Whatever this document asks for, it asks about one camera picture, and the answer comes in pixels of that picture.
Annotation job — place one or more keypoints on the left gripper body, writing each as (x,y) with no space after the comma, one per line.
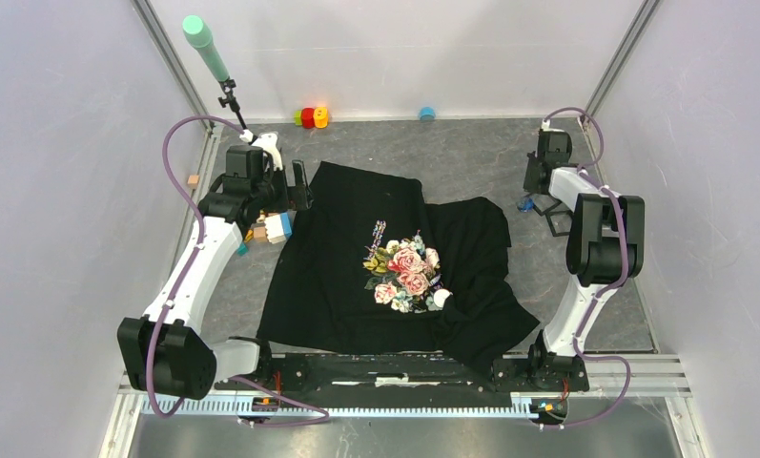
(272,190)

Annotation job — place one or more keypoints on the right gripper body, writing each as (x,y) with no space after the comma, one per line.
(535,161)

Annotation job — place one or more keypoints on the blue round brooch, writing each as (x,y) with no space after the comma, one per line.
(526,204)

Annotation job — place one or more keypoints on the black floral t-shirt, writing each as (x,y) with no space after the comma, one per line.
(358,273)

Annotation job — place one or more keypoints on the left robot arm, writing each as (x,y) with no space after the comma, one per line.
(162,350)

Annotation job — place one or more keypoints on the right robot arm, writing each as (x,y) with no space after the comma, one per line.
(605,247)

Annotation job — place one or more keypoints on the white and blue block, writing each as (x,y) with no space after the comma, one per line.
(278,228)

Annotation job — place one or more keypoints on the red yellow green toy rings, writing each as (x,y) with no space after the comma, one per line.
(312,117)

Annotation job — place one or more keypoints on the blue cup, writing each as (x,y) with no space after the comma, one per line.
(426,114)

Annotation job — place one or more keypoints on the green microphone on stand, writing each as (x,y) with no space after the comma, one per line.
(200,37)

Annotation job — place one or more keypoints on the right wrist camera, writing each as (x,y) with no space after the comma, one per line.
(546,128)

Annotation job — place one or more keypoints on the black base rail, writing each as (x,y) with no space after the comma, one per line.
(409,380)

